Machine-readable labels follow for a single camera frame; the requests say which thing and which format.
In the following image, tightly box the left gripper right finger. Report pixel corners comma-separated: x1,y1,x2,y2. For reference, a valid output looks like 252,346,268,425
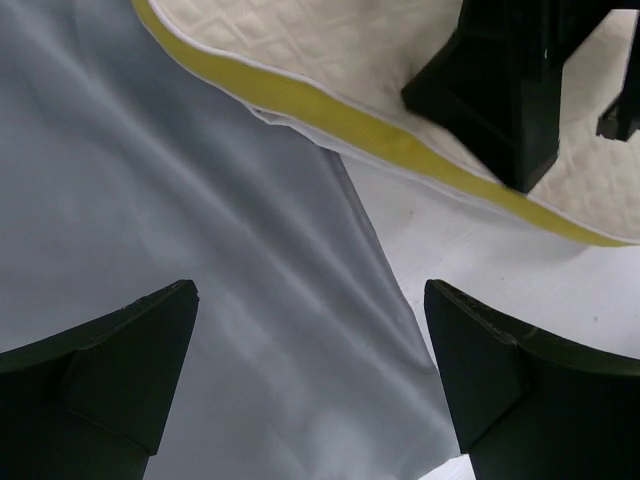
424,280,639,480

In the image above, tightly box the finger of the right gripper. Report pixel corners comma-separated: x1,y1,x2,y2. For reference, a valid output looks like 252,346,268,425
596,77,639,142
401,0,619,194

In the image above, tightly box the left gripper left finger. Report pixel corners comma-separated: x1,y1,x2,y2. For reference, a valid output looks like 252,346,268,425
1,280,199,479

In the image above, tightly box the cream yellow pillow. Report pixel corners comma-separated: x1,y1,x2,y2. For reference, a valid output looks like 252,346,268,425
134,1,639,246

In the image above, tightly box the grey pillowcase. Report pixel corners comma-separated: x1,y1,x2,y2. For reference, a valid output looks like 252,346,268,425
1,1,459,479

